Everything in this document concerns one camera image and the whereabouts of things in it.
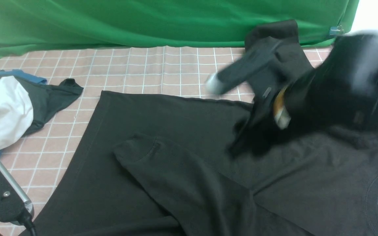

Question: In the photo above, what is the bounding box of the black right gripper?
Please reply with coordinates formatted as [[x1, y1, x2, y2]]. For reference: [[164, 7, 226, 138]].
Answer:
[[228, 75, 294, 158]]

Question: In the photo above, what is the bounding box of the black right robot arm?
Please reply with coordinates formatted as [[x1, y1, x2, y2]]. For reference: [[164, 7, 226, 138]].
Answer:
[[219, 31, 378, 155]]

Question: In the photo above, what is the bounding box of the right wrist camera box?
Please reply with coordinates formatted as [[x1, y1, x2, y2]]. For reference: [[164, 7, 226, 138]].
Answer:
[[205, 37, 282, 95]]

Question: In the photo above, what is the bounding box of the dark gray long-sleeve shirt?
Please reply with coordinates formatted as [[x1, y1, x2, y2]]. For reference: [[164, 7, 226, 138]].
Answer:
[[34, 20, 378, 236]]

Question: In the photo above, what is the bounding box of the blue clip on backdrop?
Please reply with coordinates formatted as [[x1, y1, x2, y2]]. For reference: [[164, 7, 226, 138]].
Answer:
[[327, 25, 344, 38]]

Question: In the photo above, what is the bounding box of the green backdrop cloth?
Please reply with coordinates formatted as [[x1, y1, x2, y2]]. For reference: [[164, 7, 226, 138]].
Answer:
[[0, 0, 359, 58]]

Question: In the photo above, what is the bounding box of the blue and gray garment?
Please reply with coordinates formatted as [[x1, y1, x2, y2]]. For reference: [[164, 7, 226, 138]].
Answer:
[[0, 69, 83, 135]]

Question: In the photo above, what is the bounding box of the pink checkered tablecloth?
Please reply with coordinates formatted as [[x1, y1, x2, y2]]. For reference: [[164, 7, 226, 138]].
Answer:
[[0, 43, 378, 236]]

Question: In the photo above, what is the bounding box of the white shirt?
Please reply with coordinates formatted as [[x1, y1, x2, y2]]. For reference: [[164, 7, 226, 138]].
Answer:
[[0, 76, 33, 150]]

